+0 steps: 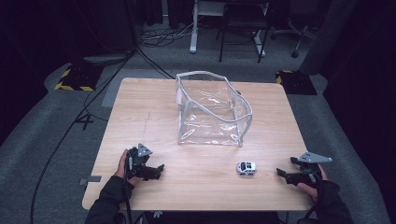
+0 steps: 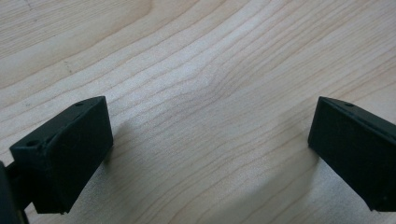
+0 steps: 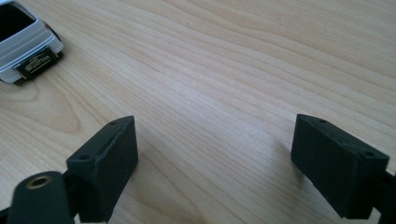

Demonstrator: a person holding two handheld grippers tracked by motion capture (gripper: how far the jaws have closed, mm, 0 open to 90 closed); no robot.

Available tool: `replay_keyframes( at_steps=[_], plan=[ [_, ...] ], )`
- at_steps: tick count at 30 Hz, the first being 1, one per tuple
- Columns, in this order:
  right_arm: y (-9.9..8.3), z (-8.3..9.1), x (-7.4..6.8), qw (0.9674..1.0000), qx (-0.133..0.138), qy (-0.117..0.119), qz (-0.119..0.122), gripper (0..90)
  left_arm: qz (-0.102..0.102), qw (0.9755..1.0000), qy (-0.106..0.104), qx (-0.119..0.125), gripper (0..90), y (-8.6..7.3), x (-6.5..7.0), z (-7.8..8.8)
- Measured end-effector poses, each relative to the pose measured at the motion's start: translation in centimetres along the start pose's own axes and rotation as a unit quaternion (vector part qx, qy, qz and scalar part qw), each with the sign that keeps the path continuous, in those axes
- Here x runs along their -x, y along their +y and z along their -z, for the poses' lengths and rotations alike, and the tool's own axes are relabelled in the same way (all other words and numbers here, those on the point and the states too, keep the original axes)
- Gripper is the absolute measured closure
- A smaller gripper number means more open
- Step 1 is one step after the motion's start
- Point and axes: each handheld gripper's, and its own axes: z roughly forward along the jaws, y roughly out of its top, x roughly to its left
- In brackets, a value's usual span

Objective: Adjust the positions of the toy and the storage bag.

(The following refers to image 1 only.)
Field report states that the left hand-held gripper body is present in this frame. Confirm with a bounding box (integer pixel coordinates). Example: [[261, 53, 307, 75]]
[[125, 143, 154, 181]]

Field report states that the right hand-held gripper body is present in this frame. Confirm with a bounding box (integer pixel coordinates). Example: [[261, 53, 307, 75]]
[[290, 151, 333, 189]]

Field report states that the white toy car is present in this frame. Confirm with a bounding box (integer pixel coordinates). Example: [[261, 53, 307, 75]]
[[235, 161, 257, 176]]

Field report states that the clear plastic bag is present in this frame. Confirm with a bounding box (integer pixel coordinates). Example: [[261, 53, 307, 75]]
[[175, 70, 254, 148]]

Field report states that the person's left hand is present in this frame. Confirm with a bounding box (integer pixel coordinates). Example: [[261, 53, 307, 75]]
[[113, 148, 145, 188]]

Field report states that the person's right hand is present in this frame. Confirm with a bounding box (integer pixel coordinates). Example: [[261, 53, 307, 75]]
[[296, 163, 330, 203]]

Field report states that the grey tape strip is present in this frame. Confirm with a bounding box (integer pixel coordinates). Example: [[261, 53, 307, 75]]
[[78, 175, 103, 187]]

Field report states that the black yellow striped stand base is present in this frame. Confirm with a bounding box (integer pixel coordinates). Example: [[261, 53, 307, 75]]
[[54, 63, 105, 92], [275, 69, 318, 96]]

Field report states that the office swivel chair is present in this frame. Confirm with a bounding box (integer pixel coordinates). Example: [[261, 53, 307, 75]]
[[269, 0, 325, 60]]

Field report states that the black metal chair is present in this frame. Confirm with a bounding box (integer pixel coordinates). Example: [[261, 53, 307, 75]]
[[216, 0, 271, 64]]

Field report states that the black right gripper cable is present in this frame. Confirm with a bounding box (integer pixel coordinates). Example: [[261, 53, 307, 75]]
[[303, 171, 326, 222]]

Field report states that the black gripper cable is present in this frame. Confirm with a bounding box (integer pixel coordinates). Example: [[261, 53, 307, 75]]
[[122, 155, 134, 224], [303, 171, 326, 222]]

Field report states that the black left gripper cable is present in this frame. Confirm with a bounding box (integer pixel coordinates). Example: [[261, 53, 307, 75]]
[[122, 155, 134, 224]]

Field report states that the long black floor cable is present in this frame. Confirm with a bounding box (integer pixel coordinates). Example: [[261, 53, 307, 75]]
[[29, 46, 139, 224]]

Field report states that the grey flat base plate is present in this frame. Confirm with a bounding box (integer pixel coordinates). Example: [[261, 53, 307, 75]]
[[81, 53, 134, 67]]

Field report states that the bundle of floor cables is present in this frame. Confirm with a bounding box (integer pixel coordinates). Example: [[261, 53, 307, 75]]
[[139, 15, 204, 49]]

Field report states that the white desk frame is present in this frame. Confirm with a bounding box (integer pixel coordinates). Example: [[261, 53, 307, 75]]
[[189, 0, 271, 58]]

